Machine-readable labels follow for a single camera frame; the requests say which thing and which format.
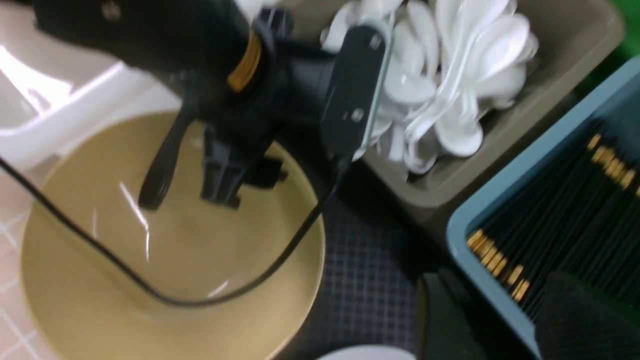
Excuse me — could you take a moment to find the pile of white spoons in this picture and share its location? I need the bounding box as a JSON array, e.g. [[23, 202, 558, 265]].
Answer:
[[319, 0, 539, 180]]

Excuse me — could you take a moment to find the white side dish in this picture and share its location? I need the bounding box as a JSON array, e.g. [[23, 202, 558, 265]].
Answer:
[[317, 344, 416, 360]]

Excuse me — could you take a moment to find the white plastic tub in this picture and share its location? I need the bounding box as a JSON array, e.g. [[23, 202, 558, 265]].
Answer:
[[0, 0, 179, 170]]

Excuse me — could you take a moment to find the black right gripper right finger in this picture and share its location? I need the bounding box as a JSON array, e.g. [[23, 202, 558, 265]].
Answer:
[[535, 272, 640, 360]]

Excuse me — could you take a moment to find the yellow noodle bowl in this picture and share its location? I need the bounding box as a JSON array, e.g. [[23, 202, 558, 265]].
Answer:
[[21, 112, 325, 360]]

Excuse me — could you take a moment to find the bundle of black chopsticks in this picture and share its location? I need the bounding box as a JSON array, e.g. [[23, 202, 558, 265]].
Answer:
[[466, 118, 640, 322]]

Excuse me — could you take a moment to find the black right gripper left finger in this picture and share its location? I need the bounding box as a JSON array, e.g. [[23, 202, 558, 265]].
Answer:
[[414, 272, 488, 360]]

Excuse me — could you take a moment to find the blue chopstick bin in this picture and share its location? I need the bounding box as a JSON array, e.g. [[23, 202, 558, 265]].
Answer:
[[446, 57, 640, 360]]

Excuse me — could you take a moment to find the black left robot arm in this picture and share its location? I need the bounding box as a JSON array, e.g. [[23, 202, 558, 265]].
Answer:
[[30, 0, 335, 210]]

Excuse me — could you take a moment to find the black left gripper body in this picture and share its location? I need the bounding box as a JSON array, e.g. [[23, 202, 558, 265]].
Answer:
[[138, 10, 335, 211]]

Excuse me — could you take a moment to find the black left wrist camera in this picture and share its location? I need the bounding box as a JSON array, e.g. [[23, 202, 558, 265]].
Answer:
[[319, 18, 393, 162]]

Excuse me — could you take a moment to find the black left camera cable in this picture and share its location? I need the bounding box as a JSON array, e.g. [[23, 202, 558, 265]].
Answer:
[[0, 156, 351, 307]]

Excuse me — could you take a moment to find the olive spoon bin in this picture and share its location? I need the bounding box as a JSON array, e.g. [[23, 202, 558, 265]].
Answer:
[[280, 0, 626, 236]]

